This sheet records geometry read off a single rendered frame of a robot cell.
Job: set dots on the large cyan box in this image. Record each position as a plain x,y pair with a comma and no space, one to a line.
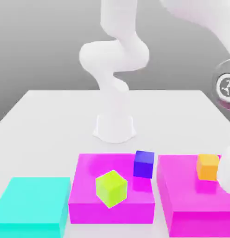
31,200

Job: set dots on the small orange cube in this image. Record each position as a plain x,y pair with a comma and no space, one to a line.
207,167

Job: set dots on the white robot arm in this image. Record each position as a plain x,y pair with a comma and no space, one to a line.
114,55

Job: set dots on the large magenta box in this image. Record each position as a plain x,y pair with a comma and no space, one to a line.
191,204
85,197

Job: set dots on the small yellow-green cube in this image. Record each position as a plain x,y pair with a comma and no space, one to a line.
111,187

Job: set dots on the small blue cube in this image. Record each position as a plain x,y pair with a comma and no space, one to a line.
143,165

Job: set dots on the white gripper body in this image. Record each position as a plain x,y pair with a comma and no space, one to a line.
227,171

